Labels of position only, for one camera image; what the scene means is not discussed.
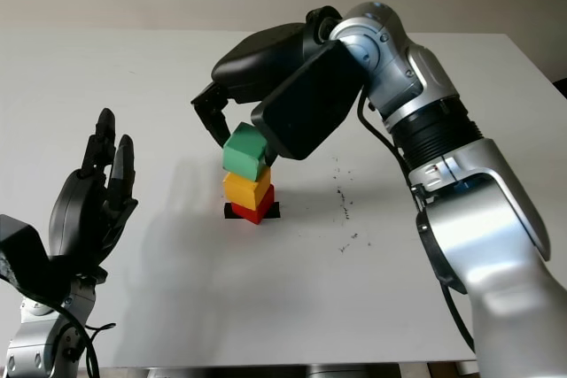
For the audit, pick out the black tape strip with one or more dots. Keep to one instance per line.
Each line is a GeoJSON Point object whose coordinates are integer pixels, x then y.
{"type": "Point", "coordinates": [274, 210]}

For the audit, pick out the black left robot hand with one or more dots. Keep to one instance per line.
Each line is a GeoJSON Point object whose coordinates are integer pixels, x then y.
{"type": "Point", "coordinates": [75, 218]}

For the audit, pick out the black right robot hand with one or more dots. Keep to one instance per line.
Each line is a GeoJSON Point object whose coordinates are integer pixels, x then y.
{"type": "Point", "coordinates": [261, 64]}

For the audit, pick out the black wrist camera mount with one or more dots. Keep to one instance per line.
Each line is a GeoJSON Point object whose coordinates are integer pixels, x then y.
{"type": "Point", "coordinates": [305, 108]}
{"type": "Point", "coordinates": [22, 254]}

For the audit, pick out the yellow wooden block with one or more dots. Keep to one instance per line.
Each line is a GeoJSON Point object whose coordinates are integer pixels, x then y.
{"type": "Point", "coordinates": [239, 190]}

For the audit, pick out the dark chair part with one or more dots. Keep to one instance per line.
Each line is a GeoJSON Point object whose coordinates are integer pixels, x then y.
{"type": "Point", "coordinates": [561, 88]}

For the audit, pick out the green wooden block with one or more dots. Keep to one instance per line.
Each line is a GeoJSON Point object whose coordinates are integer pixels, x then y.
{"type": "Point", "coordinates": [243, 152]}

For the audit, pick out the red wooden block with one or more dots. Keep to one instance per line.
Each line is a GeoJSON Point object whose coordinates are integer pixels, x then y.
{"type": "Point", "coordinates": [265, 207]}

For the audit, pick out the grey robot torso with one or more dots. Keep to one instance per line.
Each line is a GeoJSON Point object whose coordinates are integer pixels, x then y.
{"type": "Point", "coordinates": [266, 372]}

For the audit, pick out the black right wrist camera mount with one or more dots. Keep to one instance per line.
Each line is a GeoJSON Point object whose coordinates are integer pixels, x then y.
{"type": "Point", "coordinates": [305, 108]}

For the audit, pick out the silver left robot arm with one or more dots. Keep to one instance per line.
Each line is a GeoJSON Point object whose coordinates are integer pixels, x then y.
{"type": "Point", "coordinates": [40, 342]}

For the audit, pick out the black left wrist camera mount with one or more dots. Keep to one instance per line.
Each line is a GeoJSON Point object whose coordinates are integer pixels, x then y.
{"type": "Point", "coordinates": [22, 254]}

